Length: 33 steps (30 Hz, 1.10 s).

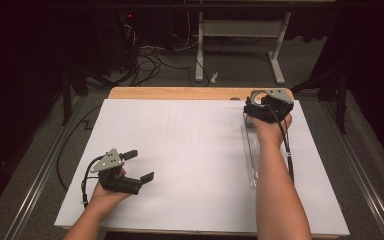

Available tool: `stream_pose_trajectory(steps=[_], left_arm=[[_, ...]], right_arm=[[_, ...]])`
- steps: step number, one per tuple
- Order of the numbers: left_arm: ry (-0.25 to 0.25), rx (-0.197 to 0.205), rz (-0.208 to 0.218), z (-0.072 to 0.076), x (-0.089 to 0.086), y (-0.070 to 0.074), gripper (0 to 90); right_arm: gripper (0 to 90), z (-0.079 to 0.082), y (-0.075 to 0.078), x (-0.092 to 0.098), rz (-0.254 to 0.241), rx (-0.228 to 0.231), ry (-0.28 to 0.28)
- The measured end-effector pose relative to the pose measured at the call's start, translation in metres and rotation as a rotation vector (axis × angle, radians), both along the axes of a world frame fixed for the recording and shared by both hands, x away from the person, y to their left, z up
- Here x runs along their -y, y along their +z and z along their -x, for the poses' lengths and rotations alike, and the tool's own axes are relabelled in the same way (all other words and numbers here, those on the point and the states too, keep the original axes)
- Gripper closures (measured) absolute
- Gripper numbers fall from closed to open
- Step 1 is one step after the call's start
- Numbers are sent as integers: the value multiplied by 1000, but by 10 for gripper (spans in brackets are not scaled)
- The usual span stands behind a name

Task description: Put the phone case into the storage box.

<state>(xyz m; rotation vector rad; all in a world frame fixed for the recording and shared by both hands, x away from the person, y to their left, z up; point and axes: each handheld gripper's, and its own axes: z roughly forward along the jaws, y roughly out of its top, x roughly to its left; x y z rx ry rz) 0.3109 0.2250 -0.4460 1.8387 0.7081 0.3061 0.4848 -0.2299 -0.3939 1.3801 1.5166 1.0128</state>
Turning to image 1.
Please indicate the person's left hand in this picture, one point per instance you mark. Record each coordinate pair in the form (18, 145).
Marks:
(108, 196)

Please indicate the black metal stand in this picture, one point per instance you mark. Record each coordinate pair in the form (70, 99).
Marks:
(67, 93)
(341, 100)

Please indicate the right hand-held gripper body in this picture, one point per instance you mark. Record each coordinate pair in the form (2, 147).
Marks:
(273, 106)

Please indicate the small white floor object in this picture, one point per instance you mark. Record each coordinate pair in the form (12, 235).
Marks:
(214, 77)

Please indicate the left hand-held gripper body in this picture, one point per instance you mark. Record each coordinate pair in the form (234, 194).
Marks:
(110, 161)

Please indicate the white metal stand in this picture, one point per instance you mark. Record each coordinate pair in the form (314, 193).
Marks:
(240, 28)

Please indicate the white board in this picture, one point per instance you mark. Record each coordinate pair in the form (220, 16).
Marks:
(180, 133)

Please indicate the clear plastic packaging box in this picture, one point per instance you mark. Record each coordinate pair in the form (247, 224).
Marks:
(250, 150)

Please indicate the metal floor rail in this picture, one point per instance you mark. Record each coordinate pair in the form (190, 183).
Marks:
(43, 166)
(360, 173)

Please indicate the person's right hand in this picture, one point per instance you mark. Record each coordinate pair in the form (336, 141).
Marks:
(270, 131)

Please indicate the wooden table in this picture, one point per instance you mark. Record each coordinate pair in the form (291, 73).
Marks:
(180, 93)

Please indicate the black computer tower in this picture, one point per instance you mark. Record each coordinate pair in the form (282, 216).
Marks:
(113, 40)

